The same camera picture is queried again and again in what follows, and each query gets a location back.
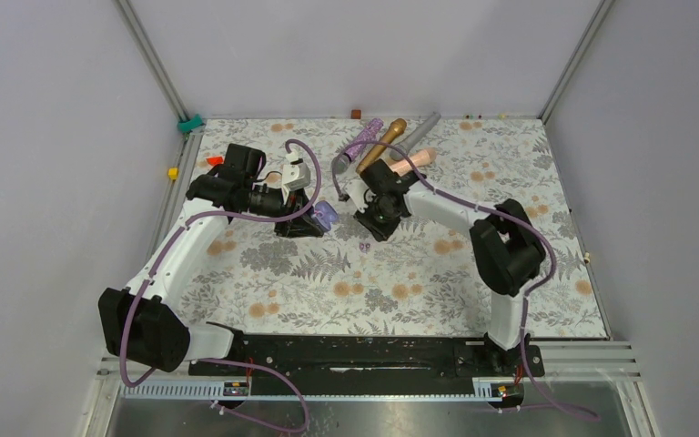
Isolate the blue-grey earbud case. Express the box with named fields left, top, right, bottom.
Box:
left=311, top=200, right=339, bottom=232

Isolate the red triangular block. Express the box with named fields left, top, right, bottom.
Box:
left=206, top=156, right=224, bottom=167

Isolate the grey microphone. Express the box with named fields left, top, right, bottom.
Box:
left=389, top=112, right=441, bottom=161

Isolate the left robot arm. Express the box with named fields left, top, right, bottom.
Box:
left=98, top=139, right=329, bottom=374

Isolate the teal corner clamp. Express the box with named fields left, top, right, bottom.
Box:
left=177, top=114, right=205, bottom=135

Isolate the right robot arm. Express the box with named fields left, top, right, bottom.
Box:
left=352, top=161, right=545, bottom=376

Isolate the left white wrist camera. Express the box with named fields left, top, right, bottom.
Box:
left=280, top=151, right=311, bottom=202

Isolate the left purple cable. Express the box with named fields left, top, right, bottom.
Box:
left=118, top=138, right=323, bottom=389

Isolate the purple cable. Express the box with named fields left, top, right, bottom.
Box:
left=118, top=138, right=323, bottom=389
left=331, top=142, right=601, bottom=422

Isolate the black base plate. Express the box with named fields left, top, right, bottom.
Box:
left=188, top=334, right=545, bottom=396

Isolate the floral patterned table mat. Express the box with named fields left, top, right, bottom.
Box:
left=171, top=119, right=606, bottom=348

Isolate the purple glitter microphone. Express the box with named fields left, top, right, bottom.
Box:
left=331, top=118, right=384, bottom=176

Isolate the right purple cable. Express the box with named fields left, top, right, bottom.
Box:
left=331, top=142, right=601, bottom=422

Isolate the pink microphone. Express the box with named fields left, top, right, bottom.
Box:
left=388, top=148, right=438, bottom=176

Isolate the gold microphone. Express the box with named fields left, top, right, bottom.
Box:
left=356, top=118, right=407, bottom=175

